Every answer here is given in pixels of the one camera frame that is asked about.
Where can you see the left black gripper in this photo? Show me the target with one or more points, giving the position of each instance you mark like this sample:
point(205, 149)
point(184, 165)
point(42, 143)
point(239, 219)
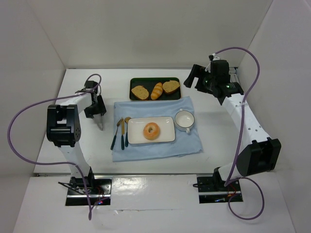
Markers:
point(96, 112)

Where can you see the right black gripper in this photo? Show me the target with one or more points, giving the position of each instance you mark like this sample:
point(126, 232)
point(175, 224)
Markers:
point(198, 79)

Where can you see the silver metal tongs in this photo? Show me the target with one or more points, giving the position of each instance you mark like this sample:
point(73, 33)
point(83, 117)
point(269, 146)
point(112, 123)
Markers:
point(98, 119)

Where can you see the sugared orange donut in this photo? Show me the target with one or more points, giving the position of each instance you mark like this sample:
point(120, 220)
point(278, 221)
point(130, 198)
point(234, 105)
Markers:
point(151, 131)

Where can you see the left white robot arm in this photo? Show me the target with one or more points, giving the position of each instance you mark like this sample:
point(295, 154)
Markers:
point(64, 129)

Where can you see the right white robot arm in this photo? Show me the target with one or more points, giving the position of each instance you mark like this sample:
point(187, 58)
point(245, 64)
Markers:
point(258, 152)

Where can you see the right bread slice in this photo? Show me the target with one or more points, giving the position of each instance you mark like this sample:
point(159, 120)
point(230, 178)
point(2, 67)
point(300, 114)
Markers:
point(171, 86)

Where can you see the bread slice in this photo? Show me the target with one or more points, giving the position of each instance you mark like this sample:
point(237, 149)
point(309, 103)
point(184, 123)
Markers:
point(171, 86)
point(140, 92)

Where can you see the striped bread roll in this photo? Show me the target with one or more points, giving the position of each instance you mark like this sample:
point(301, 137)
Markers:
point(157, 91)

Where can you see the left bread slice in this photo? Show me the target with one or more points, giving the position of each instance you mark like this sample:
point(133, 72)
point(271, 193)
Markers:
point(140, 92)

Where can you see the dark green serving tray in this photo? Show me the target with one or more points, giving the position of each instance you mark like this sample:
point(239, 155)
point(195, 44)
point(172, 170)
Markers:
point(149, 83)

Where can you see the white rectangular plate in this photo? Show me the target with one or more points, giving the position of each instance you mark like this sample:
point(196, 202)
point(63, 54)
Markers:
point(137, 125)

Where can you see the light blue cloth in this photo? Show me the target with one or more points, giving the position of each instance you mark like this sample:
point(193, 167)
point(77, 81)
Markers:
point(183, 144)

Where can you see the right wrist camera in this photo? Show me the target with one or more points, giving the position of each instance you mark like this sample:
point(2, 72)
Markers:
point(214, 57)

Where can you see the gold knife green handle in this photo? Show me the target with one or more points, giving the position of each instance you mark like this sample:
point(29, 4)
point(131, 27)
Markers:
point(122, 134)

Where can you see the gold spoon green handle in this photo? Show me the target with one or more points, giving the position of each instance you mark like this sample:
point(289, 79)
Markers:
point(126, 135)

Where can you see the gold fork green handle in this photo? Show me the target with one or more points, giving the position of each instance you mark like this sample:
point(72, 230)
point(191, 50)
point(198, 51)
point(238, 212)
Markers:
point(115, 136)

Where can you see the aluminium rail frame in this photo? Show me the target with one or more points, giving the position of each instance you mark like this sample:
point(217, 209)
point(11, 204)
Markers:
point(233, 72)

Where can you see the white bowl with handles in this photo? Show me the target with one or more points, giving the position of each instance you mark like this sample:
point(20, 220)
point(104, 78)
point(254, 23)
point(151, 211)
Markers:
point(184, 121)

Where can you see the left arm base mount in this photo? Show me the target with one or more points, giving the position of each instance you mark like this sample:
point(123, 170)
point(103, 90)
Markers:
point(99, 193)

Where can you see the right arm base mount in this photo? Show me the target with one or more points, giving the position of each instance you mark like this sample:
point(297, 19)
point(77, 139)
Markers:
point(209, 192)

